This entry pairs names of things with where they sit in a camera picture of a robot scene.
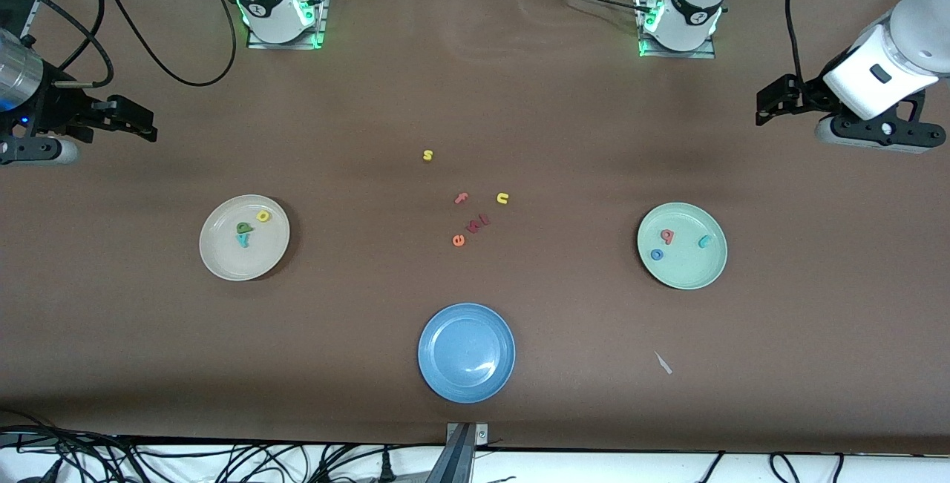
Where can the brown paper table cover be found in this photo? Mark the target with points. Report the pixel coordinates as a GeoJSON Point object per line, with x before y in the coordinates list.
{"type": "Point", "coordinates": [519, 97]}

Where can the blue plate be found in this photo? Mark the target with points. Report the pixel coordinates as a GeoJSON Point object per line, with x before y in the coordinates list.
{"type": "Point", "coordinates": [467, 353]}

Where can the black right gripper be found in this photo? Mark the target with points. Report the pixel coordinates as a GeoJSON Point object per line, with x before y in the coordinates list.
{"type": "Point", "coordinates": [53, 107]}

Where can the green letter d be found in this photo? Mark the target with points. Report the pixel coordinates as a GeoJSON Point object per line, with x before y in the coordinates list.
{"type": "Point", "coordinates": [243, 228]}

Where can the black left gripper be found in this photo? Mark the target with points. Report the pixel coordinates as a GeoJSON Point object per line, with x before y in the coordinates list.
{"type": "Point", "coordinates": [807, 95]}

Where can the pale green plate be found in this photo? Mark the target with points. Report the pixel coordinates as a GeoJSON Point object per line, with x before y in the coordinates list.
{"type": "Point", "coordinates": [686, 271]}

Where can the black power plug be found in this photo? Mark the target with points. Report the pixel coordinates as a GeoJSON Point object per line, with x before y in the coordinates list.
{"type": "Point", "coordinates": [386, 470]}

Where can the grey tape scrap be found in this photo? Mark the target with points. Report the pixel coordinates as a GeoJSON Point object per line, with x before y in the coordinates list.
{"type": "Point", "coordinates": [663, 363]}

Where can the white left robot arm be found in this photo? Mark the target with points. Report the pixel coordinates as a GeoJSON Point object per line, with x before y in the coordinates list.
{"type": "Point", "coordinates": [694, 8]}

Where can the beige brown plate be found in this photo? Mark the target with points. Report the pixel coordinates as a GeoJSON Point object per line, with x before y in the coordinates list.
{"type": "Point", "coordinates": [245, 260]}

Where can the teal letter j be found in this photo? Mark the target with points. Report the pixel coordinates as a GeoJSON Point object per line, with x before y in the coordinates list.
{"type": "Point", "coordinates": [703, 242]}

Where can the aluminium table edge bracket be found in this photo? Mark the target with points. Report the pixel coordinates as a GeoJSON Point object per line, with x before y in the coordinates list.
{"type": "Point", "coordinates": [462, 461]}

